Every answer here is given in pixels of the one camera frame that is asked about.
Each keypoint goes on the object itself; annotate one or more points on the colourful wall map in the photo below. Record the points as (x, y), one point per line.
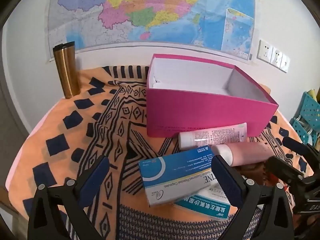
(150, 10)

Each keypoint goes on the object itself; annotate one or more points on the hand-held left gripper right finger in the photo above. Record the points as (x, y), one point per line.
(226, 177)

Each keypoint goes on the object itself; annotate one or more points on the blue and white medicine box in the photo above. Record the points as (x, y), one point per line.
(170, 175)

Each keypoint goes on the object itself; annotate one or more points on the orange patterned blanket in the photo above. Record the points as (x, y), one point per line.
(75, 110)

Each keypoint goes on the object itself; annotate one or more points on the blue plastic rack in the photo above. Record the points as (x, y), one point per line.
(307, 110)

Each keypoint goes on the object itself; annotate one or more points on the pink tube with white cap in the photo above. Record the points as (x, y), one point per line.
(212, 135)

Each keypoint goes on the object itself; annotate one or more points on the pink cardboard box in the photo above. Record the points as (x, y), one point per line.
(200, 115)

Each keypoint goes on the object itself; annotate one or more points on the teal and white medicine box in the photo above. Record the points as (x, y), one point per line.
(202, 208)

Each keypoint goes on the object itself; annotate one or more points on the pink bottle with white cap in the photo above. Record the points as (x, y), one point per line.
(250, 152)

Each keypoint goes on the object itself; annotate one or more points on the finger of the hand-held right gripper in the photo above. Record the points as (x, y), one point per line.
(291, 142)
(280, 166)

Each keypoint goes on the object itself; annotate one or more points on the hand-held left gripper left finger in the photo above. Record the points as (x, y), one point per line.
(96, 177)

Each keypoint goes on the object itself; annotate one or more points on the gold thermos flask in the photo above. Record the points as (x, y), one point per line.
(66, 72)

